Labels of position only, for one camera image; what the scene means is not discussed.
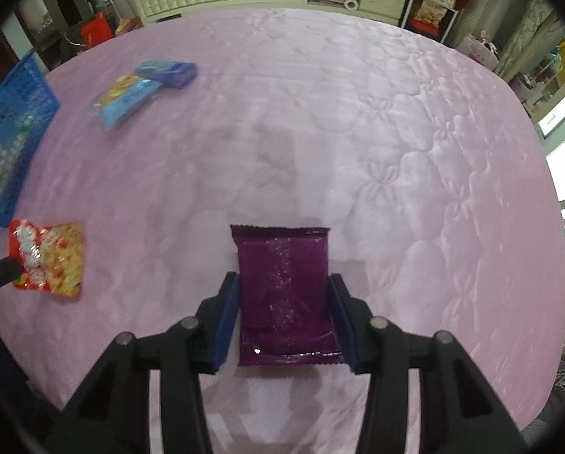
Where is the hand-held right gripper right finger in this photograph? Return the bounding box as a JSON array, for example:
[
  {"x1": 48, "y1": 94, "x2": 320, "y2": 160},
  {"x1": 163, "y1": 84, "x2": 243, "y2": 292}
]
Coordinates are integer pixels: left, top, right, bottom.
[{"x1": 330, "y1": 273, "x2": 530, "y2": 454}]

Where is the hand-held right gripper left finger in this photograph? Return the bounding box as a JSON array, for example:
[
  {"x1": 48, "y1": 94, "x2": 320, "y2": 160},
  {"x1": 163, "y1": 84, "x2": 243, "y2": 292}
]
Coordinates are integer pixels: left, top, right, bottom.
[{"x1": 50, "y1": 271, "x2": 240, "y2": 454}]

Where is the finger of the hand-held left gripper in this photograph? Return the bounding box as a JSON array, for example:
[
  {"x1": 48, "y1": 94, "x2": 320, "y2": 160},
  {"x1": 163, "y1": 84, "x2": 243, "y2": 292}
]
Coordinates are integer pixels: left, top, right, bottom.
[{"x1": 0, "y1": 257, "x2": 24, "y2": 304}]

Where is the red and yellow snack packet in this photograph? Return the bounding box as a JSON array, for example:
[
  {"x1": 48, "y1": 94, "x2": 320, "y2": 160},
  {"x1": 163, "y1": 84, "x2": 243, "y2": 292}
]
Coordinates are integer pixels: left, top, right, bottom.
[{"x1": 8, "y1": 219, "x2": 87, "y2": 302}]

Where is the purple snack packet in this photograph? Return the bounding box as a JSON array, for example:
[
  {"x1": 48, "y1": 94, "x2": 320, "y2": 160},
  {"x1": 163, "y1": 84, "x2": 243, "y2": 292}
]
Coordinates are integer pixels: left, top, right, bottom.
[{"x1": 230, "y1": 224, "x2": 346, "y2": 367}]

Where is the blue plastic basket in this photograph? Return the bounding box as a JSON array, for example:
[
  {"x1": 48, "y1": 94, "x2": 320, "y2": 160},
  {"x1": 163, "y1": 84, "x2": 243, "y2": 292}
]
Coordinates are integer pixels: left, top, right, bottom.
[{"x1": 0, "y1": 47, "x2": 61, "y2": 228}]

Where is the light blue biscuit packet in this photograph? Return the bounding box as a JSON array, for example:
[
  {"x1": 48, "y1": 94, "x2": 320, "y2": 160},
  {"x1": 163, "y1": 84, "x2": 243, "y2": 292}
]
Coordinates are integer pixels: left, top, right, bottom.
[{"x1": 92, "y1": 73, "x2": 162, "y2": 131}]

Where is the dark blue snack packet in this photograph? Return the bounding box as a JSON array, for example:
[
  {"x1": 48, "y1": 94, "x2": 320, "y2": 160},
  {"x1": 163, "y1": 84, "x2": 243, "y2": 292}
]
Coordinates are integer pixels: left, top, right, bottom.
[{"x1": 135, "y1": 59, "x2": 199, "y2": 90}]

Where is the pink quilted blanket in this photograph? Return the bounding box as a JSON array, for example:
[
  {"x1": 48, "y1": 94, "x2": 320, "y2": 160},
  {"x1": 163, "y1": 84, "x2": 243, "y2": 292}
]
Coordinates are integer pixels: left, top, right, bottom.
[{"x1": 0, "y1": 7, "x2": 565, "y2": 454}]

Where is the red bag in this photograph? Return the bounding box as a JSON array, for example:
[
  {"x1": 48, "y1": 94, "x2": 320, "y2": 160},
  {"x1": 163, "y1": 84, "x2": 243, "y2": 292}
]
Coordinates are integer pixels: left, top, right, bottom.
[{"x1": 79, "y1": 13, "x2": 115, "y2": 49}]

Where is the pink bag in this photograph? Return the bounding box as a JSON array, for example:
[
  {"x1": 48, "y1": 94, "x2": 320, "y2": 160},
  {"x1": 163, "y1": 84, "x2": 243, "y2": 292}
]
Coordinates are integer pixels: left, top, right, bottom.
[{"x1": 455, "y1": 31, "x2": 501, "y2": 73}]

